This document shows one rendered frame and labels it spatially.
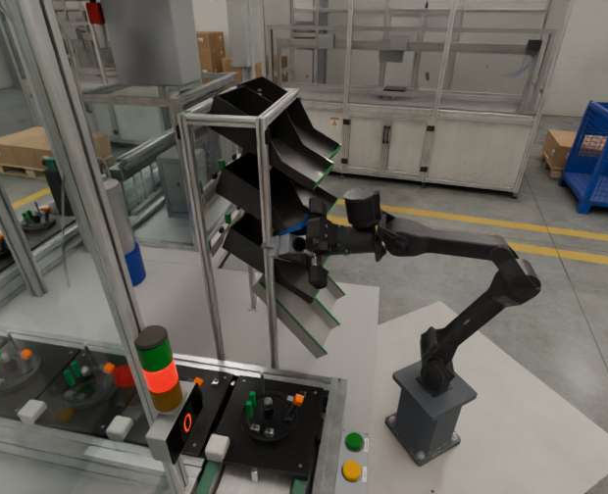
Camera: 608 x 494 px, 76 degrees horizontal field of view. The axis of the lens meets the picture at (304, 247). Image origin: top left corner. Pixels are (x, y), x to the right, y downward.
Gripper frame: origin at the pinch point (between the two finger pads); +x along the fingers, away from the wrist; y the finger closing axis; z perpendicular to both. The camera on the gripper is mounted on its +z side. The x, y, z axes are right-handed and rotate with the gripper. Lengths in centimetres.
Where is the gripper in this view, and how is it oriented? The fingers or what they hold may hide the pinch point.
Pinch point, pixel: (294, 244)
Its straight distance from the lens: 83.6
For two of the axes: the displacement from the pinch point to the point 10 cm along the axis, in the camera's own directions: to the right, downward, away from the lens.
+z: -2.7, -2.7, -9.2
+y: -0.1, 9.6, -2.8
